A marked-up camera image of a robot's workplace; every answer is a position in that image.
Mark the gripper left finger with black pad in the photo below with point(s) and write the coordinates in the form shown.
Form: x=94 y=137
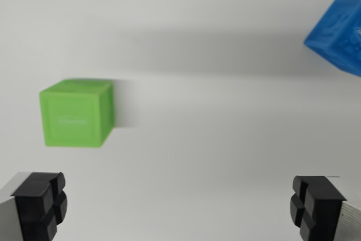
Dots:
x=31 y=207

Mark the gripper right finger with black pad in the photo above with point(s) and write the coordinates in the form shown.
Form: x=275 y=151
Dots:
x=324 y=210

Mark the green toy cube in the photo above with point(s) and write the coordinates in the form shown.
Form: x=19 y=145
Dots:
x=73 y=117

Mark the blue toy cube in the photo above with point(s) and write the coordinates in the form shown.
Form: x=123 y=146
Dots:
x=338 y=35

